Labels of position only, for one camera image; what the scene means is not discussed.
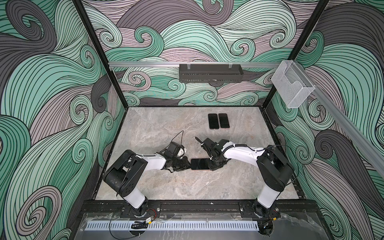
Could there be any purple-edged black smartphone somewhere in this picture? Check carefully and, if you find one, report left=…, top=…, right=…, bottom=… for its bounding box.
left=218, top=113, right=230, bottom=129

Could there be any black phone case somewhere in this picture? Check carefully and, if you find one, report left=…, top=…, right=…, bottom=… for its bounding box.
left=208, top=114, right=220, bottom=130

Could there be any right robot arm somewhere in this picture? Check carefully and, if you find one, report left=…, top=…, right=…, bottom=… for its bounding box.
left=195, top=137, right=295, bottom=211

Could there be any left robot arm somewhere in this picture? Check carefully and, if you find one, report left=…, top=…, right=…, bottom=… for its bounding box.
left=103, top=142, right=191, bottom=215

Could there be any white slotted cable duct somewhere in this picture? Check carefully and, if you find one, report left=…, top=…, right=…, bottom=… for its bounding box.
left=85, top=221, right=259, bottom=231

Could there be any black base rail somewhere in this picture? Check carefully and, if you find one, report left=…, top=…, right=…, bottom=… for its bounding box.
left=81, top=199, right=319, bottom=214

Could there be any black wall tray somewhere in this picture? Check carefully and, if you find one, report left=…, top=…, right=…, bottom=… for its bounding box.
left=179, top=64, right=244, bottom=84

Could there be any aluminium wall rail back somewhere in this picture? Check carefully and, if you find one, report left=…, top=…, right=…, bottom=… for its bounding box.
left=108, top=61, right=280, bottom=69

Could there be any aluminium wall rail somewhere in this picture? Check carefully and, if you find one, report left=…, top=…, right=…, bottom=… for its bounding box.
left=108, top=61, right=280, bottom=69
left=293, top=63, right=384, bottom=176

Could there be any clear acrylic wall holder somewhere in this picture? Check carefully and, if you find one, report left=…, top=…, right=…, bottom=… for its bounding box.
left=272, top=60, right=315, bottom=109

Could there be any aluminium wall rail right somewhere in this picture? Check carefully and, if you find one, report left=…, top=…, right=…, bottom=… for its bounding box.
left=293, top=63, right=384, bottom=176

